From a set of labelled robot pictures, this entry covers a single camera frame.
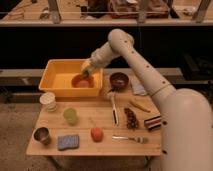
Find wooden folding table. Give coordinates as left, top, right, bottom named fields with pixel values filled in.
left=26, top=75, right=164, bottom=169

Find yellow banana piece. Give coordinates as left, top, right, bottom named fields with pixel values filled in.
left=129, top=100, right=151, bottom=113

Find green pepper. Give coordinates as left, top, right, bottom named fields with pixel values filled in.
left=82, top=69, right=89, bottom=78

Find metal cup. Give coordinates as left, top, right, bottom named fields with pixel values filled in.
left=33, top=127, right=51, bottom=145

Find red bowl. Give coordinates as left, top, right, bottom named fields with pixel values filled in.
left=71, top=74, right=94, bottom=88

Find green plastic cup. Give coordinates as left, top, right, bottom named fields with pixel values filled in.
left=63, top=108, right=78, bottom=125

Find white stacked cups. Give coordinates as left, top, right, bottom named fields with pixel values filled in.
left=39, top=92, right=57, bottom=111

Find background wooden shelf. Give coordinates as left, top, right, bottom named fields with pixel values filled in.
left=0, top=0, right=213, bottom=27

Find orange tomato toy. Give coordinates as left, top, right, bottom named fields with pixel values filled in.
left=91, top=127, right=103, bottom=142

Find brown grape bunch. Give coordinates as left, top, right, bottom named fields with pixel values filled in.
left=124, top=108, right=139, bottom=130

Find dark maroon bowl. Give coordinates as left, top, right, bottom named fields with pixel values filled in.
left=109, top=72, right=129, bottom=90

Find striped block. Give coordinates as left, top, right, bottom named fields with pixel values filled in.
left=144, top=116, right=161, bottom=131

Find silver fork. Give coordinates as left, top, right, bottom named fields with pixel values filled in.
left=112, top=135, right=148, bottom=144

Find grey cloth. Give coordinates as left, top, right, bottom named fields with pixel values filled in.
left=131, top=79, right=147, bottom=96

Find blue sponge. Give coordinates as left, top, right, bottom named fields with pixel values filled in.
left=57, top=134, right=79, bottom=151

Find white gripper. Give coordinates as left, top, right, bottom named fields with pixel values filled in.
left=81, top=59, right=98, bottom=76

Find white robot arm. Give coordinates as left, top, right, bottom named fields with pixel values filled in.
left=81, top=29, right=213, bottom=171

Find yellow plastic tub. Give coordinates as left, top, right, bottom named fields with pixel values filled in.
left=39, top=59, right=103, bottom=98

